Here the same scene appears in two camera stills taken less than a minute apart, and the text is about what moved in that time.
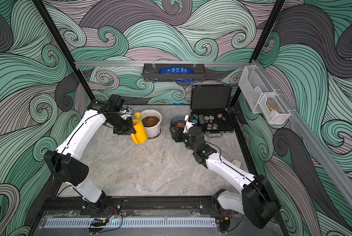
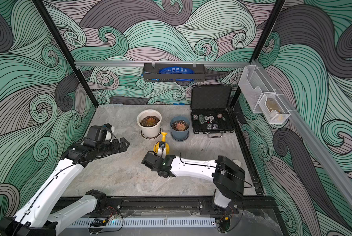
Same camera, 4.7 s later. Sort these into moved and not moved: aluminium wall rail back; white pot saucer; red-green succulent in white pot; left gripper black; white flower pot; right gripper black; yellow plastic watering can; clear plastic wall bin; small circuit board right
Moved: right gripper black; left gripper black; yellow plastic watering can
Not moved: white pot saucer; aluminium wall rail back; small circuit board right; red-green succulent in white pot; white flower pot; clear plastic wall bin
